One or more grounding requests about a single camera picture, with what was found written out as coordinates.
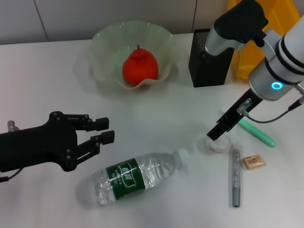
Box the white paper ball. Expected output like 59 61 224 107
204 136 230 154

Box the black mesh pen holder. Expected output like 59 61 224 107
189 28 236 88

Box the mint green pen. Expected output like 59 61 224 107
219 108 277 148

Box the clear water bottle green label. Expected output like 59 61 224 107
91 149 190 207

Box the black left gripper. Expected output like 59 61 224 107
0 111 116 173

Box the beige eraser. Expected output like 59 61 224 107
242 154 266 171

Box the grey left gripper cable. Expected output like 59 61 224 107
0 167 22 183

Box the yellow plastic storage bin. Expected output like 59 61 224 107
227 0 302 83

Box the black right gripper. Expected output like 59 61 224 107
206 89 264 143

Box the grey marker pen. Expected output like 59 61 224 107
229 148 242 209

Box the translucent green wavy fruit plate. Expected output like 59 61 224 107
85 20 181 91

